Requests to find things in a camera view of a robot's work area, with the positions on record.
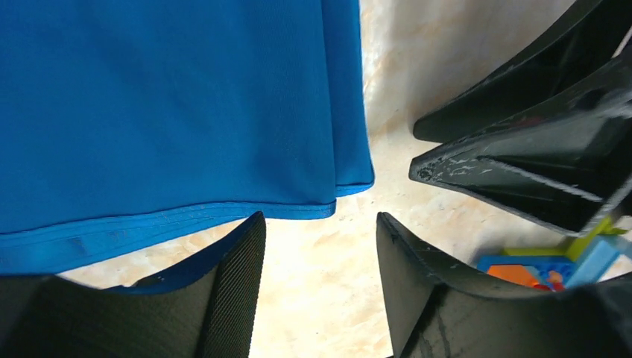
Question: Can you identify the blue cloth napkin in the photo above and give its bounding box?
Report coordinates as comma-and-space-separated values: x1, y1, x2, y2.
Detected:
1, 1, 374, 275

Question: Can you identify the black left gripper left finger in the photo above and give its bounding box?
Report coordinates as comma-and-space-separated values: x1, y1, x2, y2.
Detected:
1, 212, 266, 357

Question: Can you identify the colourful toy brick assembly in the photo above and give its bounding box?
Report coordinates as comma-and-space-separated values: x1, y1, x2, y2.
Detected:
476, 217, 631, 291

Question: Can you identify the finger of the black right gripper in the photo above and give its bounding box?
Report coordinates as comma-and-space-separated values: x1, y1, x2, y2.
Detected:
408, 48, 631, 236
412, 0, 631, 143

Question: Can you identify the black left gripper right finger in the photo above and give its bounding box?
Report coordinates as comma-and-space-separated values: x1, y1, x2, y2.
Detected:
376, 213, 631, 357

